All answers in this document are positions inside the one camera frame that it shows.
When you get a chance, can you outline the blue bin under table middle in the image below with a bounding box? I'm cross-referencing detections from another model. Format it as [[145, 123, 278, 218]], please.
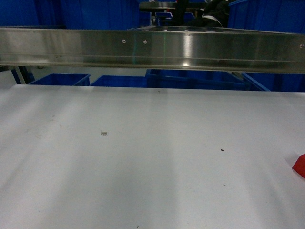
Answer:
[[90, 75, 147, 88]]

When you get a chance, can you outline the blue bin under table right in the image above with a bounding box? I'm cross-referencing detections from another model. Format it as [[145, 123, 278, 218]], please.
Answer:
[[145, 69, 249, 91]]

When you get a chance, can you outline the person in dark clothes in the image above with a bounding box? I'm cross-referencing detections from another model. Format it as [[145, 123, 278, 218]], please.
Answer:
[[183, 0, 234, 28]]

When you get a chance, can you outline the blue bin under table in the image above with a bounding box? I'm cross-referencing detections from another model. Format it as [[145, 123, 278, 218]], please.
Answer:
[[90, 75, 147, 88], [145, 69, 249, 91], [30, 73, 90, 86]]

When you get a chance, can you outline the red magnetic block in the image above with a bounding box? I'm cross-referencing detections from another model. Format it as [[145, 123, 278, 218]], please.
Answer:
[[292, 154, 305, 179]]

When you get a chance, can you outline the stainless steel shelf beam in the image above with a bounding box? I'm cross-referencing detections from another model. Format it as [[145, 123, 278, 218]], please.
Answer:
[[0, 26, 305, 74]]

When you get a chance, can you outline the blue bin under table left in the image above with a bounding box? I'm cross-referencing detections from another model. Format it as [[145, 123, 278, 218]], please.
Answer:
[[30, 73, 90, 86]]

